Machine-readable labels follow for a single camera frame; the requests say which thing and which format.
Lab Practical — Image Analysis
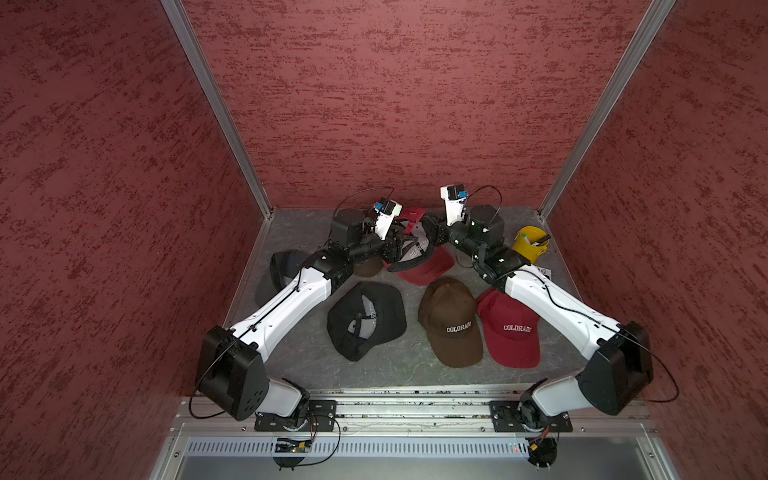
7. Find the dark brown cap back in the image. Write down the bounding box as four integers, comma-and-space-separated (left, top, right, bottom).
353, 256, 384, 278

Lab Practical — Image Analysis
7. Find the black marker in bucket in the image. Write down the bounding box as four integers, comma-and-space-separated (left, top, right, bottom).
532, 235, 550, 246

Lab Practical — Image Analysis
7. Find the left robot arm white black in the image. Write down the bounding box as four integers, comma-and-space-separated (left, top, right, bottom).
195, 200, 407, 421

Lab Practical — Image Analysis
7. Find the left corner aluminium profile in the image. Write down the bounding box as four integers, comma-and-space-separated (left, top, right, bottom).
161, 0, 274, 221

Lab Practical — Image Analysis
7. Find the aluminium rail frame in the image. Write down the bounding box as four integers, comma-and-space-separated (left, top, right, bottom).
150, 384, 679, 479

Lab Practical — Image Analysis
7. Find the red cap with white logo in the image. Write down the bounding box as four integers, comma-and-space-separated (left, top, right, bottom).
476, 288, 541, 369

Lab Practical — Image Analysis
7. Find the yellow plastic bucket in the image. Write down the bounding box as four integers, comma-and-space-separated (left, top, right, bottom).
512, 226, 550, 265

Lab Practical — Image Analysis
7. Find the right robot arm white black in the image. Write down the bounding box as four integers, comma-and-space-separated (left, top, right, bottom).
423, 213, 654, 432

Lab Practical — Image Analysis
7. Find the right corner aluminium profile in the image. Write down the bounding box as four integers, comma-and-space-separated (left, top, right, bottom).
538, 0, 676, 223

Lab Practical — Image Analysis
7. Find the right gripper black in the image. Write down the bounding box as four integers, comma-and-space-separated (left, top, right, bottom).
423, 209, 485, 259

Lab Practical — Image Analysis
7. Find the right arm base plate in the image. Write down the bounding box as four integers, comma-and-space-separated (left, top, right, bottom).
489, 401, 573, 434

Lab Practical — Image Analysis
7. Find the black cap front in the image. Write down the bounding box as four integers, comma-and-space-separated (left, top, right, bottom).
326, 281, 407, 362

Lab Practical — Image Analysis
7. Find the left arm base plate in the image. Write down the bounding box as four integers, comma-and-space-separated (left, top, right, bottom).
254, 400, 338, 434

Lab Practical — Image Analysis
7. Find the dark grey cap left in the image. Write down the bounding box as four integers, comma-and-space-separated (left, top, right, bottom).
254, 250, 309, 309

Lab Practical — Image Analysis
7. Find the corner aluminium profile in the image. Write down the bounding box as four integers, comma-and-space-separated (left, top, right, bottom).
161, 0, 274, 221
538, 0, 676, 223

